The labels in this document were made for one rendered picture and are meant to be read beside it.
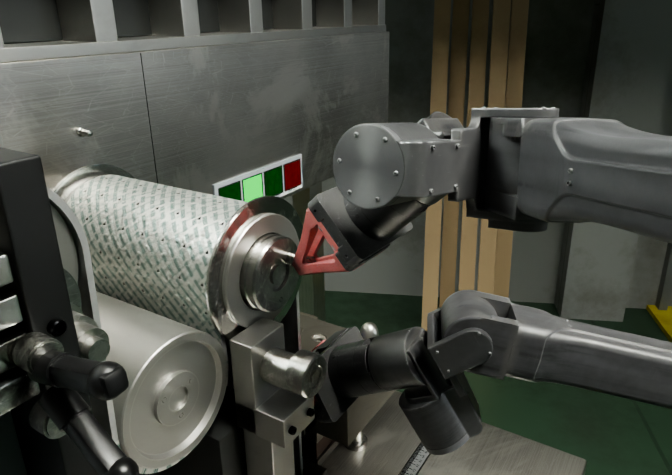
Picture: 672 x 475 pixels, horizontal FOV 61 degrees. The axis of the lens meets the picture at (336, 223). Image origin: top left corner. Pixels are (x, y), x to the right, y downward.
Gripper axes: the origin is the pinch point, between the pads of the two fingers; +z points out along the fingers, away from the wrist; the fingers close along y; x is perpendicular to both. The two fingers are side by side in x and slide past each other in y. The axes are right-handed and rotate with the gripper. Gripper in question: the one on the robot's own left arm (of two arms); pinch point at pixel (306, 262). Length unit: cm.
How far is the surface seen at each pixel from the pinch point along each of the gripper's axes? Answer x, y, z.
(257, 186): 21, 36, 30
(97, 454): -4.5, -31.6, -13.1
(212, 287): 2.5, -8.6, 3.2
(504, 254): -29, 193, 68
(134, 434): -4.2, -17.7, 10.5
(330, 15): 46, 67, 12
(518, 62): 33, 202, 17
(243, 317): -0.9, -5.3, 5.8
